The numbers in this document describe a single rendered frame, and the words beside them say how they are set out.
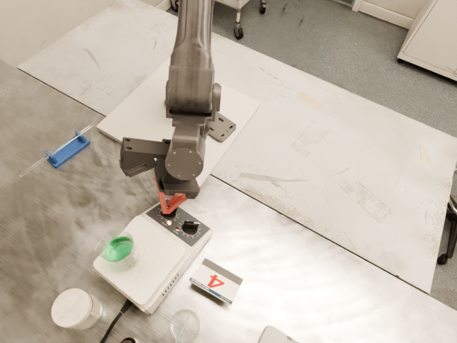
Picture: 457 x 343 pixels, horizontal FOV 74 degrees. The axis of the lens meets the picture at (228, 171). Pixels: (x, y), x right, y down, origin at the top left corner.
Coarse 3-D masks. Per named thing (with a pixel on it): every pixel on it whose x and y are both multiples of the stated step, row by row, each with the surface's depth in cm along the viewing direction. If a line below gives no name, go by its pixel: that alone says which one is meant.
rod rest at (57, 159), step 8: (80, 136) 72; (72, 144) 74; (80, 144) 74; (88, 144) 75; (48, 152) 70; (56, 152) 73; (64, 152) 73; (72, 152) 73; (48, 160) 71; (56, 160) 70; (64, 160) 72
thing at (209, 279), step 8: (200, 272) 60; (208, 272) 60; (200, 280) 57; (208, 280) 58; (216, 280) 59; (224, 280) 60; (216, 288) 57; (224, 288) 58; (232, 288) 59; (224, 296) 56; (232, 296) 57
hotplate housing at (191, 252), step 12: (156, 204) 64; (144, 216) 60; (180, 240) 58; (204, 240) 61; (192, 252) 58; (180, 264) 56; (168, 276) 54; (168, 288) 56; (132, 300) 52; (156, 300) 53
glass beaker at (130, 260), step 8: (112, 232) 49; (120, 232) 49; (128, 232) 49; (104, 240) 48; (96, 248) 47; (104, 248) 49; (136, 248) 50; (104, 256) 48; (128, 256) 47; (136, 256) 51; (112, 264) 48; (120, 264) 48; (128, 264) 50; (136, 264) 52
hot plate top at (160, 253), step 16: (144, 224) 57; (144, 240) 55; (160, 240) 55; (144, 256) 54; (160, 256) 54; (176, 256) 54; (112, 272) 52; (128, 272) 52; (144, 272) 52; (160, 272) 52; (128, 288) 51; (144, 288) 51; (144, 304) 50
